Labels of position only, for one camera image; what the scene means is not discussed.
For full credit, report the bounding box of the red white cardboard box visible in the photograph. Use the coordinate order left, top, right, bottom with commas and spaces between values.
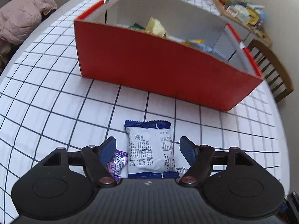
74, 0, 263, 111

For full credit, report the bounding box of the white blue snack packet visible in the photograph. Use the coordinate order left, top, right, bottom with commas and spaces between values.
124, 120, 179, 179

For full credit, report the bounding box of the yellow gold snack packet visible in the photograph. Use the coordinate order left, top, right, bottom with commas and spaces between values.
181, 41, 193, 46

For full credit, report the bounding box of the light blue snack packet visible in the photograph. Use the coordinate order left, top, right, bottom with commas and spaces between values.
192, 42, 226, 60

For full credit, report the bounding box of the pink puffer jacket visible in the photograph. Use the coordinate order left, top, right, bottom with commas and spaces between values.
1, 0, 57, 47

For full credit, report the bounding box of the white black grid tablecloth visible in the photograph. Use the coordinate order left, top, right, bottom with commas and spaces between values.
1, 0, 281, 223

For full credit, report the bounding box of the green snack wrapper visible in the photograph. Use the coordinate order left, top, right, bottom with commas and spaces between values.
129, 23, 145, 30

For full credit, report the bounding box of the tissue box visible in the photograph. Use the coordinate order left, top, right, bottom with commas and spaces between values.
226, 4, 247, 21

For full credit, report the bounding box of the wooden top side cabinet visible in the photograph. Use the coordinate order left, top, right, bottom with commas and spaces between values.
212, 0, 273, 47

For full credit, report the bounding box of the pale yellow snack bag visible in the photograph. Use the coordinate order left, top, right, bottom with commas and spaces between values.
145, 17, 168, 38

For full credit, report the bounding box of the purple candy packet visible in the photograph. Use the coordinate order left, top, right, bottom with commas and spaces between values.
107, 150, 128, 182

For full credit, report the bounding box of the brown wooden chair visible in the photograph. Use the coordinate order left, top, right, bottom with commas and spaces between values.
247, 39, 294, 103

